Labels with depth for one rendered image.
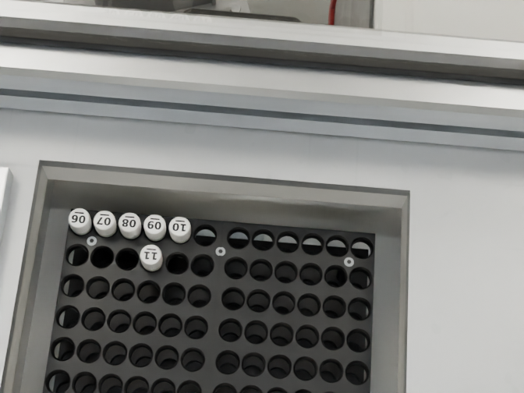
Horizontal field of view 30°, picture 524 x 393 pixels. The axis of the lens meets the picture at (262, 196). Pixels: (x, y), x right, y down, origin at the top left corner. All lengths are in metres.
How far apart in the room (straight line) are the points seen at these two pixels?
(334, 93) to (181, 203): 0.18
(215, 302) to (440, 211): 0.13
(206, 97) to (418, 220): 0.13
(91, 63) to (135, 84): 0.02
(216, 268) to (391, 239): 0.13
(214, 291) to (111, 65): 0.14
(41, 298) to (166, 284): 0.10
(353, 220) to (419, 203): 0.12
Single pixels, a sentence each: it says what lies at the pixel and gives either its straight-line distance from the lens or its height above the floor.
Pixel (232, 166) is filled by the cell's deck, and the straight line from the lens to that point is 0.53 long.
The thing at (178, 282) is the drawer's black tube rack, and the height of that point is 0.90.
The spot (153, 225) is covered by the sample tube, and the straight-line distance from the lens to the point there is 0.55.
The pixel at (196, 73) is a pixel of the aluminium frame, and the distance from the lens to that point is 0.50.
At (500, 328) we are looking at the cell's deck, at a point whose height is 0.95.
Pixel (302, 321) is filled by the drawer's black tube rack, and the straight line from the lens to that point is 0.55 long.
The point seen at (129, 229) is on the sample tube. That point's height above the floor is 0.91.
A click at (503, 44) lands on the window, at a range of 0.49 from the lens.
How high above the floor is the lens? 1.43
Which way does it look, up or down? 68 degrees down
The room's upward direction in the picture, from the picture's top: 6 degrees clockwise
